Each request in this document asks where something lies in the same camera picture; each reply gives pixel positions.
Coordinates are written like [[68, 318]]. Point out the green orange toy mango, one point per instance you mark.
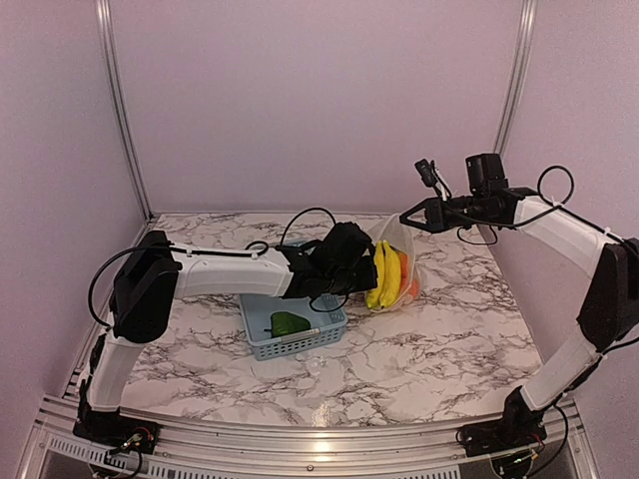
[[404, 266]]

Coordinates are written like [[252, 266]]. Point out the orange toy orange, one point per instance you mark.
[[414, 288]]

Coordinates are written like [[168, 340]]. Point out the clear zip top bag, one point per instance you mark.
[[401, 238]]

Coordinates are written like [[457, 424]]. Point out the aluminium left frame post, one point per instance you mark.
[[105, 23]]

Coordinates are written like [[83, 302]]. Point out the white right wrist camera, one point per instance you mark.
[[432, 179]]

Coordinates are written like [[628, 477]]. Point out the aluminium right frame post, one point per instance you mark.
[[518, 73]]

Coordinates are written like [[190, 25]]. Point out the aluminium frame post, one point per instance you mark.
[[105, 23], [518, 73]]

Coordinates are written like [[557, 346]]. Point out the light blue perforated basket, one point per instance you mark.
[[289, 302]]

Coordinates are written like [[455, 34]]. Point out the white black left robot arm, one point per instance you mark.
[[156, 272]]

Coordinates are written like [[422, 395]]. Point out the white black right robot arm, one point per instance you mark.
[[593, 317]]

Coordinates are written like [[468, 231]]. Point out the yellow toy banana bunch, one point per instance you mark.
[[389, 282]]

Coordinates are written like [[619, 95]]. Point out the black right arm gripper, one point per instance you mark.
[[436, 219]]

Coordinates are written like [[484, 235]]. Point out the green toy bell pepper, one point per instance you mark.
[[284, 323]]

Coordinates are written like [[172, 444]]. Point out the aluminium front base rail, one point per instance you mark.
[[194, 448]]

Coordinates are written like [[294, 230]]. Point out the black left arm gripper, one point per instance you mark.
[[368, 280]]

